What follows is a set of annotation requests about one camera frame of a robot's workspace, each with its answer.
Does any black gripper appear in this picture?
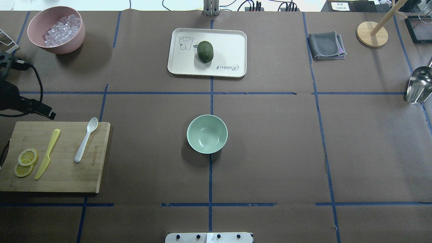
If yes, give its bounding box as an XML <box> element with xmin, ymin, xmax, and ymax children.
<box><xmin>19</xmin><ymin>96</ymin><xmax>56</xmax><ymax>120</ymax></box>

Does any white plastic spoon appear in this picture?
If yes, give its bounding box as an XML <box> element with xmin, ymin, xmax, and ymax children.
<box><xmin>74</xmin><ymin>117</ymin><xmax>98</xmax><ymax>163</ymax></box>

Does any mint green bowl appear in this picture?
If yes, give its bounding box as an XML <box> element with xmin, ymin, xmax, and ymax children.
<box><xmin>186</xmin><ymin>115</ymin><xmax>228</xmax><ymax>154</ymax></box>

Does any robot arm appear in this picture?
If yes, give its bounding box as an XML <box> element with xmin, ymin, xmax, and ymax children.
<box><xmin>0</xmin><ymin>52</ymin><xmax>56</xmax><ymax>120</ymax></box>

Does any pink bowl with ice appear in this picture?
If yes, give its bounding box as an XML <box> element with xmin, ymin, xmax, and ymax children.
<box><xmin>27</xmin><ymin>6</ymin><xmax>85</xmax><ymax>54</ymax></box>

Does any yellow plastic knife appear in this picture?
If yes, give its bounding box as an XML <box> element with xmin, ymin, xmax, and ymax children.
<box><xmin>34</xmin><ymin>129</ymin><xmax>61</xmax><ymax>180</ymax></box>

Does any bamboo cutting board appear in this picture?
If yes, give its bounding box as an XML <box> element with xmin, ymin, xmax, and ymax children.
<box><xmin>0</xmin><ymin>121</ymin><xmax>111</xmax><ymax>193</ymax></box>

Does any lemon slice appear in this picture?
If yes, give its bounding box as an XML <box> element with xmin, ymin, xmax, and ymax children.
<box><xmin>18</xmin><ymin>148</ymin><xmax>38</xmax><ymax>166</ymax></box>
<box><xmin>14</xmin><ymin>163</ymin><xmax>34</xmax><ymax>178</ymax></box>

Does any cream rabbit tray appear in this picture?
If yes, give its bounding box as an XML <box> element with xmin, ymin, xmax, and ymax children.
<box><xmin>167</xmin><ymin>28</ymin><xmax>247</xmax><ymax>78</ymax></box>

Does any green lime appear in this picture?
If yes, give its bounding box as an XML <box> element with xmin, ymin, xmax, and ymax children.
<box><xmin>196</xmin><ymin>40</ymin><xmax>214</xmax><ymax>63</ymax></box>

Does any folded grey cloth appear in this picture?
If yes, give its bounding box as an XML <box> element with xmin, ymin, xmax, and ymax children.
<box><xmin>307</xmin><ymin>32</ymin><xmax>347</xmax><ymax>60</ymax></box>

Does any wooden mug tree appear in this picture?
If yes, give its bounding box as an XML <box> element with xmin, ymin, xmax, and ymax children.
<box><xmin>356</xmin><ymin>0</ymin><xmax>407</xmax><ymax>48</ymax></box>

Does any metal ice scoop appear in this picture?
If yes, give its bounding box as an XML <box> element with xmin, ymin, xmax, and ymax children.
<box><xmin>405</xmin><ymin>59</ymin><xmax>432</xmax><ymax>104</ymax></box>

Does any aluminium frame post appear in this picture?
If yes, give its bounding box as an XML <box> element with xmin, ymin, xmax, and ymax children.
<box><xmin>203</xmin><ymin>0</ymin><xmax>220</xmax><ymax>16</ymax></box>

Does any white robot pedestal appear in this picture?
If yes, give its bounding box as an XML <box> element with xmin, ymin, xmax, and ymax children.
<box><xmin>165</xmin><ymin>232</ymin><xmax>254</xmax><ymax>243</ymax></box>

